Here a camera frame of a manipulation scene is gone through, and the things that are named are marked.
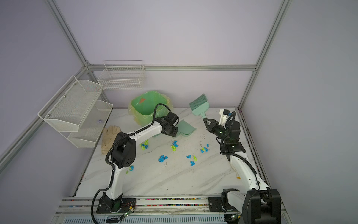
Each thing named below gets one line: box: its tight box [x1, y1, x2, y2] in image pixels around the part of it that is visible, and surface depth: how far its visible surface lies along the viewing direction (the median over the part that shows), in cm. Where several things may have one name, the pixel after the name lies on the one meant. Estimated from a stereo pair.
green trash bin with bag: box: [128, 90, 174, 126], surface depth 95 cm
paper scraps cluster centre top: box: [170, 140, 179, 152], surface depth 97 cm
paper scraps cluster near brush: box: [199, 143, 210, 154], surface depth 97 cm
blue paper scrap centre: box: [158, 154, 169, 163], surface depth 92 cm
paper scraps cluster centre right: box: [186, 154, 198, 167], surface depth 92 cm
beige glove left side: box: [101, 125, 121, 155], surface depth 103 cm
